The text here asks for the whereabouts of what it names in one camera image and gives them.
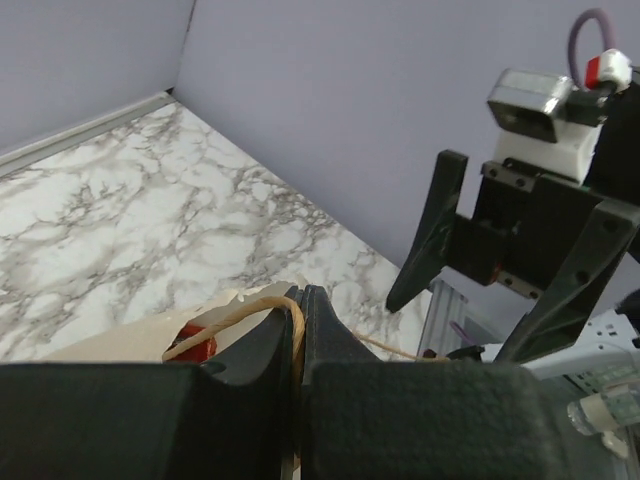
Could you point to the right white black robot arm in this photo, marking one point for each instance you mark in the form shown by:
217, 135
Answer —
614, 171

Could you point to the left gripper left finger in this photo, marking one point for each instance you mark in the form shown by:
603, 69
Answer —
227, 417

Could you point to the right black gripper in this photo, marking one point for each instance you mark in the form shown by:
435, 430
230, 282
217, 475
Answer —
527, 223

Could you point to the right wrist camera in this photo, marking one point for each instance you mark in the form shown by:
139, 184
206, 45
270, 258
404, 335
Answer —
546, 122

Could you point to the beige paper bag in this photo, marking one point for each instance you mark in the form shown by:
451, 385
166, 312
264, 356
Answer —
165, 336

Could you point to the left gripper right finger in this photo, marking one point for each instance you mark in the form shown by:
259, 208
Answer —
364, 418

